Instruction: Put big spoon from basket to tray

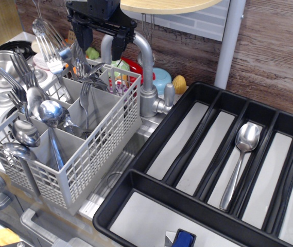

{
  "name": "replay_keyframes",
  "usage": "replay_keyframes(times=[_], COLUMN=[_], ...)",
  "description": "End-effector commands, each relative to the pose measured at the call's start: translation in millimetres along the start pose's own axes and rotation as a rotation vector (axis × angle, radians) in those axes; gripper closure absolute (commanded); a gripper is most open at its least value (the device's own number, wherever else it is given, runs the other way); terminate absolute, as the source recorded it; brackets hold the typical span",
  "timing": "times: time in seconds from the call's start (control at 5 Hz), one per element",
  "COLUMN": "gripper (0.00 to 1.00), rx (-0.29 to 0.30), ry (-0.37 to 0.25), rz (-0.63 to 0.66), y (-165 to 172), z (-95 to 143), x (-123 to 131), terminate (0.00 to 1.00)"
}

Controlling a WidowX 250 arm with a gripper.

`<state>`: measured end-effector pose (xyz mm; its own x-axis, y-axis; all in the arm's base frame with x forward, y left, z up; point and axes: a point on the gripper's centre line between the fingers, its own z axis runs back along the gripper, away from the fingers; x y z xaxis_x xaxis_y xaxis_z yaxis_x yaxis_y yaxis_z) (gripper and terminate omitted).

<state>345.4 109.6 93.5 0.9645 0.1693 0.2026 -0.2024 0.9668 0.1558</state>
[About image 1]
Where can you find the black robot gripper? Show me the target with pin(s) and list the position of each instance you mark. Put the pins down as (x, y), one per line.
(102, 16)

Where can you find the big steel spoon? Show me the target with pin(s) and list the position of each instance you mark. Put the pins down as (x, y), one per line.
(84, 71)

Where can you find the slotted steel spoon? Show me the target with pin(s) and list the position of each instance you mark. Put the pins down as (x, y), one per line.
(43, 28)

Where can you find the steel spoon behind centre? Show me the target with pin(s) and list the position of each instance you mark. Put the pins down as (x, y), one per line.
(35, 96)

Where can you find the grey plastic cutlery basket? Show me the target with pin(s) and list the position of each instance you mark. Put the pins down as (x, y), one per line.
(112, 116)

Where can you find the steel spoon front left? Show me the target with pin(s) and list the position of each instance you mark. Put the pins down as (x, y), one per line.
(26, 133)

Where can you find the steel spoon lowest left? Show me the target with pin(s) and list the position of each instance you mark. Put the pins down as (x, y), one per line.
(19, 150)

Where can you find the steel spoon in tray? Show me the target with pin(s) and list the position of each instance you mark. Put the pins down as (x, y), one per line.
(246, 141)

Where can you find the black cutlery tray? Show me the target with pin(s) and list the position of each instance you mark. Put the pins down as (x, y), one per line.
(178, 178)

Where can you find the red toy pepper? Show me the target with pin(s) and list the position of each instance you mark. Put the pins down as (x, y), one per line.
(134, 67)

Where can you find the light wooden round shelf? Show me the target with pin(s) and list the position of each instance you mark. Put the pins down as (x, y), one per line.
(166, 6)

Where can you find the steel fork middle compartment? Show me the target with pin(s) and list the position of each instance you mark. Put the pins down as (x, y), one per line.
(84, 101)

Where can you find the large steel fork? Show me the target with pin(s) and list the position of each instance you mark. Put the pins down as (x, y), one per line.
(53, 62)

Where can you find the light blue toy bowl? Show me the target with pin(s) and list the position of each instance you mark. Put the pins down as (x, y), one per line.
(162, 77)

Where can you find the silver kitchen faucet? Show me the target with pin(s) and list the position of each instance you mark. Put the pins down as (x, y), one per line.
(151, 104)

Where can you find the steel fork left cluster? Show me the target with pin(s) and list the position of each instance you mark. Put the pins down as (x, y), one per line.
(18, 94)

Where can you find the yellow toy corn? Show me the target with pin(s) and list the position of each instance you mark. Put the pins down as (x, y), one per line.
(179, 84)

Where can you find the blue block bottom edge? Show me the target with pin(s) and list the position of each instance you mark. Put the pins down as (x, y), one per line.
(184, 239)

